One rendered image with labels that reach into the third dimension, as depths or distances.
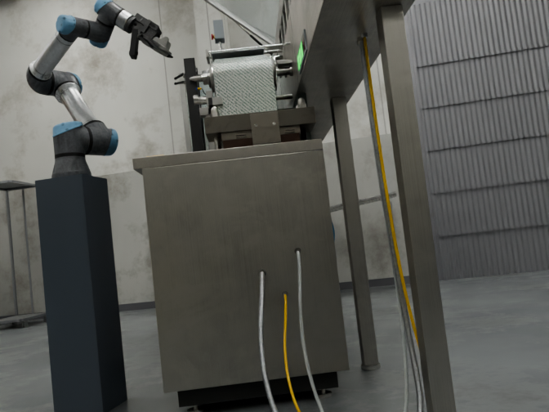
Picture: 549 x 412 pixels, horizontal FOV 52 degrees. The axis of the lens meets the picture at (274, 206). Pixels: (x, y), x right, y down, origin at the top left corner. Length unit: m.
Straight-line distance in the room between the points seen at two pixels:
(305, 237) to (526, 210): 4.48
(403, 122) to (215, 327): 0.94
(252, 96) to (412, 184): 0.97
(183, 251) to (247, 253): 0.22
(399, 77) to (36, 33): 6.57
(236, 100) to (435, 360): 1.27
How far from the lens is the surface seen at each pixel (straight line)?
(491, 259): 6.17
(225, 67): 2.32
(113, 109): 7.02
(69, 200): 2.28
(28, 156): 7.49
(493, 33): 6.52
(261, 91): 2.28
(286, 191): 1.95
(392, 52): 1.56
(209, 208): 1.95
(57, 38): 2.50
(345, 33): 1.75
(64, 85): 2.71
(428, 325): 1.51
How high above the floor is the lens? 0.54
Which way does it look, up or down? 4 degrees up
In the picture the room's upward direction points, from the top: 6 degrees counter-clockwise
